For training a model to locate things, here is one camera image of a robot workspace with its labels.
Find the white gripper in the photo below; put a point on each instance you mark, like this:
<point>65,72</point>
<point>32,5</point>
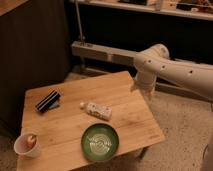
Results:
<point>145,82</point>

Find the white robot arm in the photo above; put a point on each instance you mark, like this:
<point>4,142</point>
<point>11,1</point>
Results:
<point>155,62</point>

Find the grey metal beam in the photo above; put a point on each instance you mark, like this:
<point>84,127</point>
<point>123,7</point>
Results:
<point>103,53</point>

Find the white plastic bottle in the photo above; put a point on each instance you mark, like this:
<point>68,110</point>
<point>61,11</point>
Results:
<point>97,110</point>

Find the green bowl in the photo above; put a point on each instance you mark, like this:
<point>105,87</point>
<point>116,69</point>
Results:
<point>99,142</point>

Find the small wooden table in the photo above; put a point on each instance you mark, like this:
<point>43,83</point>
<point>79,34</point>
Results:
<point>60,128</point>

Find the wooden shelf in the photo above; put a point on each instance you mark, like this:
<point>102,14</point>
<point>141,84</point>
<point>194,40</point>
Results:
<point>148,9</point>

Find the black rectangular box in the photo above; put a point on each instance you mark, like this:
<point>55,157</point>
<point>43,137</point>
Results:
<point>47,102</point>

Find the metal pole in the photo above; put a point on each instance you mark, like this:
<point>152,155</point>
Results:
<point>79,22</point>

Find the orange item in cup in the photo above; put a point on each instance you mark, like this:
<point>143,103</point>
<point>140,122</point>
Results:
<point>31,141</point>

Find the white paper cup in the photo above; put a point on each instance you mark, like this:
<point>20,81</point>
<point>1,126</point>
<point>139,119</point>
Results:
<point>21,146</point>

